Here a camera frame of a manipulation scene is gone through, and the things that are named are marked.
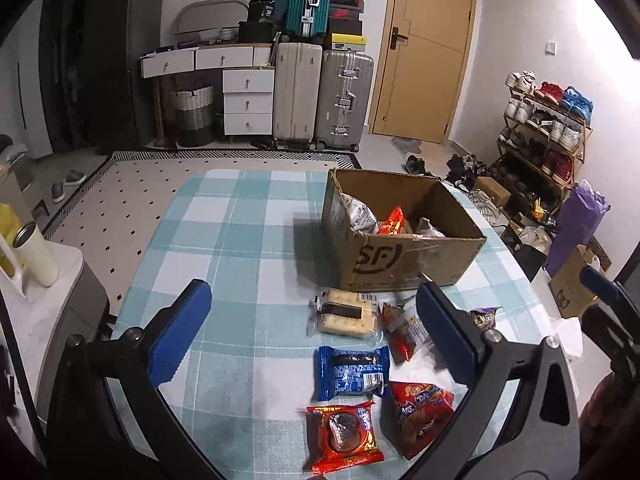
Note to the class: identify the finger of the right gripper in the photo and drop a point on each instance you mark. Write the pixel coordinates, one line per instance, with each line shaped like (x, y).
(611, 293)

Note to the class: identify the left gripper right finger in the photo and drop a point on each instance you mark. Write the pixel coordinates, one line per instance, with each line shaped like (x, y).
(539, 438)

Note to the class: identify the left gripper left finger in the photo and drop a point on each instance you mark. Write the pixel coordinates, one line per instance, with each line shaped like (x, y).
(106, 406)

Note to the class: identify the red corn snack bag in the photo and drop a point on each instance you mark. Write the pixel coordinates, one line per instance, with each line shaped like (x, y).
(423, 411)

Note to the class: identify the red silver chip bag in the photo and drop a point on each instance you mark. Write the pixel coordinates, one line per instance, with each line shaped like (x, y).
(405, 330)

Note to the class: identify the red Oreo pie packet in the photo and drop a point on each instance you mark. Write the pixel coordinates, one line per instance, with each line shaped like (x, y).
(346, 437)

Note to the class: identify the blue Oreo packet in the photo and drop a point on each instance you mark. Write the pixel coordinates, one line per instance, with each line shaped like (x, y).
(352, 372)

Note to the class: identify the red white snack bag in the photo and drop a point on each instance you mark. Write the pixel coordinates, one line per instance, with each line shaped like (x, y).
(394, 224)

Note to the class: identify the white printed snack bag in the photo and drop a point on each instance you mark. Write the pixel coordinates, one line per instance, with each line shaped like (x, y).
(361, 217)

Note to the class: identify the person's right hand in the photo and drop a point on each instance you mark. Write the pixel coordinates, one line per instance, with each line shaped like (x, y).
(599, 415)

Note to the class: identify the small cardboard box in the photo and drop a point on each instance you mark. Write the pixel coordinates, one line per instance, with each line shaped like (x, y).
(570, 295)

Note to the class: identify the shoe rack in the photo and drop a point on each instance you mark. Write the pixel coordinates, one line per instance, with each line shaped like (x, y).
(543, 142)

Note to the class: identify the plaid teal tablecloth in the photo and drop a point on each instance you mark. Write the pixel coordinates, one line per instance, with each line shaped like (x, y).
(255, 237)

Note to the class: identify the white thermos cup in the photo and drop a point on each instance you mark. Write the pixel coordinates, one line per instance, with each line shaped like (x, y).
(30, 245)

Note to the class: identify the dotted floor rug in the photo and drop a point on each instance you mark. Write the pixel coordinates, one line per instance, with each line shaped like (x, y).
(114, 214)

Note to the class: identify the cream wafer biscuit packet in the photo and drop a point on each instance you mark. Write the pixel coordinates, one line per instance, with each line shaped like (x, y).
(349, 314)

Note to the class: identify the cardboard SF shipping box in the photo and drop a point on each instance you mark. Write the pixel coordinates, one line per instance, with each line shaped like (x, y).
(438, 237)

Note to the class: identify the woven laundry basket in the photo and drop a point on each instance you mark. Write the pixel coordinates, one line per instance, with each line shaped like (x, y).
(195, 114)

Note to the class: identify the wooden door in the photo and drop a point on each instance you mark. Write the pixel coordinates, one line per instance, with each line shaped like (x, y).
(421, 66)

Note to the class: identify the silver suitcase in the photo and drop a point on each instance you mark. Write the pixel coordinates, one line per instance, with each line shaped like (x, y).
(345, 85)

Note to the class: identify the stacked shoe boxes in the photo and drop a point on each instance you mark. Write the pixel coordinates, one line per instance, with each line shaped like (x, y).
(345, 26)

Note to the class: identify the beige suitcase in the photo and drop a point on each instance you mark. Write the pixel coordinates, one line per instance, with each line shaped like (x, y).
(295, 95)

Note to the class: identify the white drawer desk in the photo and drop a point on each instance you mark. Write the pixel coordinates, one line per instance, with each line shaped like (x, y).
(242, 76)

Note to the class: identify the grey oval mirror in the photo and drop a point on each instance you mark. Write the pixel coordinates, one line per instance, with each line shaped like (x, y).
(209, 22)

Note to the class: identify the black refrigerator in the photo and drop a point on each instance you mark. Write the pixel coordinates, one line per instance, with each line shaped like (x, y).
(119, 101)

